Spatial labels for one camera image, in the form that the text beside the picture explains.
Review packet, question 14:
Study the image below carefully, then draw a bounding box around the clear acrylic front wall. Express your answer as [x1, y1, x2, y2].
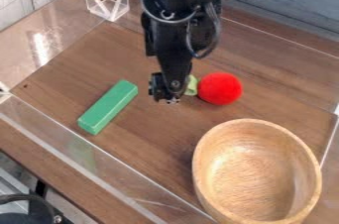
[0, 92, 216, 224]

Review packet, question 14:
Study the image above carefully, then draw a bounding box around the black cable at corner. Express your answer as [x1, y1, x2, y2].
[0, 192, 64, 224]

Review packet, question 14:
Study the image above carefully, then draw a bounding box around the brown wooden bowl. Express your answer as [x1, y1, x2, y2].
[192, 119, 322, 224]

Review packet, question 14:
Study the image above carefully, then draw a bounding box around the clear acrylic corner bracket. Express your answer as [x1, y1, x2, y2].
[84, 0, 130, 22]

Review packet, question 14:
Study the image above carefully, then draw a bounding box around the green rectangular block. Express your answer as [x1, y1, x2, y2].
[78, 80, 138, 135]

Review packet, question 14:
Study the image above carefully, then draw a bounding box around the red plush strawberry toy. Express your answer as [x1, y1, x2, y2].
[184, 72, 243, 105]

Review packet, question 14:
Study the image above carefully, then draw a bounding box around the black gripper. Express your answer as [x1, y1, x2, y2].
[140, 0, 222, 104]

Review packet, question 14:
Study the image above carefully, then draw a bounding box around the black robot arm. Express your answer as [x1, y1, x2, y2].
[140, 0, 223, 103]

